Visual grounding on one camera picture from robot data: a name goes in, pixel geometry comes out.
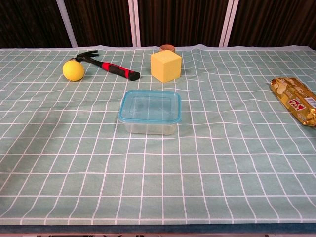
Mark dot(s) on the clear plastic food container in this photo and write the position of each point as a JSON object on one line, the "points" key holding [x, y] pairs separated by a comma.
{"points": [[148, 129]]}

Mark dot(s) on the white partition post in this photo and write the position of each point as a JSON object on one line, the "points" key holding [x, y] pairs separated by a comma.
{"points": [[228, 24], [67, 24], [134, 24]]}

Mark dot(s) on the green white checked tablecloth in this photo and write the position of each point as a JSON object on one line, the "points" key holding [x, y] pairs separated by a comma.
{"points": [[74, 153]]}

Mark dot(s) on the yellow ball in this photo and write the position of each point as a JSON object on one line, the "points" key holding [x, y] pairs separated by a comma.
{"points": [[73, 71]]}

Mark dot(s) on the gold foil snack package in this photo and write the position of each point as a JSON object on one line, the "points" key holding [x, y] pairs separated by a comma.
{"points": [[293, 98]]}

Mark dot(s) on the black red claw hammer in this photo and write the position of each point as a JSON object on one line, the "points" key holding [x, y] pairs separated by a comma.
{"points": [[116, 69]]}

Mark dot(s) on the yellow foam cube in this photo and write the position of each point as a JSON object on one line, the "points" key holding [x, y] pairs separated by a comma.
{"points": [[165, 66]]}

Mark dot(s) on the small brown green cup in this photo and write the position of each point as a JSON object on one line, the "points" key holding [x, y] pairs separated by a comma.
{"points": [[167, 48]]}

